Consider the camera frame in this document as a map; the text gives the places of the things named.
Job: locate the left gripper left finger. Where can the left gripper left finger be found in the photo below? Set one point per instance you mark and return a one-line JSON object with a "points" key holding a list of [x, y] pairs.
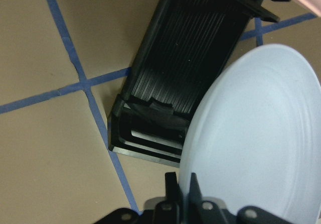
{"points": [[166, 210]]}

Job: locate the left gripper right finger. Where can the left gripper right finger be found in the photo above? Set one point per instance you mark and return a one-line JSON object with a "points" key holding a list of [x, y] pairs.
{"points": [[202, 210]]}

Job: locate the blue plate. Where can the blue plate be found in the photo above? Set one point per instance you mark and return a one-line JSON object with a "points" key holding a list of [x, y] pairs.
{"points": [[255, 136]]}

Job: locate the black dish rack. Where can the black dish rack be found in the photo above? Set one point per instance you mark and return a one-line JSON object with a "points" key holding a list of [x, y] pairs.
{"points": [[185, 48]]}

